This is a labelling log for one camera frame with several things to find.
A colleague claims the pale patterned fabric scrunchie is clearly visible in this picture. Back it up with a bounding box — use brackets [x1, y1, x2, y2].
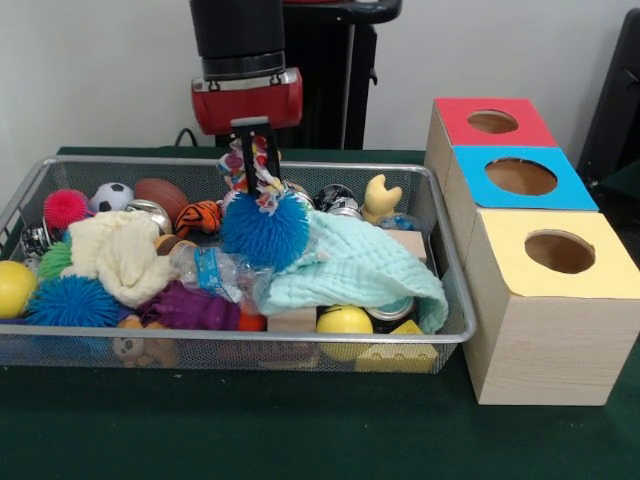
[218, 137, 292, 215]

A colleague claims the yellow smiley face ball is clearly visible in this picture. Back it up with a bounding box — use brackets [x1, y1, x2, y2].
[315, 304, 375, 362]

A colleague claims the crushed clear plastic bottle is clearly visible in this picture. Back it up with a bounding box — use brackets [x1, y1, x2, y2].
[168, 243, 271, 307]

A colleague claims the plain yellow ball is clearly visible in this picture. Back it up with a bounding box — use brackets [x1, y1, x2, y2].
[0, 259, 39, 320]

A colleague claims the pink spiky ball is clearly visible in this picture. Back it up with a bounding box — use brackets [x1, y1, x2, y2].
[43, 188, 87, 230]

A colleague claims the black and white soccer ball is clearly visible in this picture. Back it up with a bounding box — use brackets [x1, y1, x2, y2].
[89, 182, 136, 214]

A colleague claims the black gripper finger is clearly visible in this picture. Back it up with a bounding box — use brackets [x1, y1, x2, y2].
[262, 129, 282, 187]
[238, 132, 261, 199]

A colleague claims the large blue spiky ball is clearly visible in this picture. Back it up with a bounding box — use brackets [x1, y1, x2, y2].
[24, 274, 121, 329]

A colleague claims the small blue spiky ball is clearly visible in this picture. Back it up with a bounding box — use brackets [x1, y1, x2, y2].
[219, 192, 310, 274]

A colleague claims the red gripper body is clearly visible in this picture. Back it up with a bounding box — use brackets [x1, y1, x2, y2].
[190, 67, 305, 136]

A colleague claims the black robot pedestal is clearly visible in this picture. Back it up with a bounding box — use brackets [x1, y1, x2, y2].
[209, 0, 404, 150]

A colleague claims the wooden box with three holes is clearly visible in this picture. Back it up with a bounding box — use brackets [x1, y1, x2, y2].
[424, 97, 640, 407]

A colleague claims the dark green table cloth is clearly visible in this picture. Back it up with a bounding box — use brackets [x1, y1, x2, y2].
[597, 164, 640, 236]
[0, 145, 640, 480]

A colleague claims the mint green cloth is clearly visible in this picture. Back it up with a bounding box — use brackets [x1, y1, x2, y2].
[252, 209, 450, 335]

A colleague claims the cream white cloth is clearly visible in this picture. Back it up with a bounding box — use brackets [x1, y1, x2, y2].
[67, 209, 176, 309]

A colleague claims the purple knobbly rubber toy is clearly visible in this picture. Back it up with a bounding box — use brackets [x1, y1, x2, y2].
[138, 280, 244, 331]

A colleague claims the shallow wire mesh bin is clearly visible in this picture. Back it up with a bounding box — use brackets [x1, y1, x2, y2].
[0, 154, 477, 374]

